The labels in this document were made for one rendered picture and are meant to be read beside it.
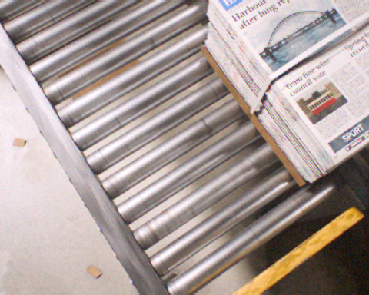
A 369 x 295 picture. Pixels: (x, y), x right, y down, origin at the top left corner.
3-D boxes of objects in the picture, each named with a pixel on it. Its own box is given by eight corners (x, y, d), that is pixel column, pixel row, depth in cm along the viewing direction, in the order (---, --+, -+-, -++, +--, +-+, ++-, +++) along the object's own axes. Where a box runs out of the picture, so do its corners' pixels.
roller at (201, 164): (295, 120, 95) (294, 105, 91) (126, 232, 86) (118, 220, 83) (281, 109, 98) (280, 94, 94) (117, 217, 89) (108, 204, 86)
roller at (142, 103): (244, 57, 100) (247, 48, 95) (79, 157, 92) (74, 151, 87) (232, 42, 101) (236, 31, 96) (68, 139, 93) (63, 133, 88)
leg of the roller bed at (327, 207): (282, 222, 165) (359, 202, 99) (271, 230, 164) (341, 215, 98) (274, 210, 166) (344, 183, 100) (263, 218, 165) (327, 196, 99)
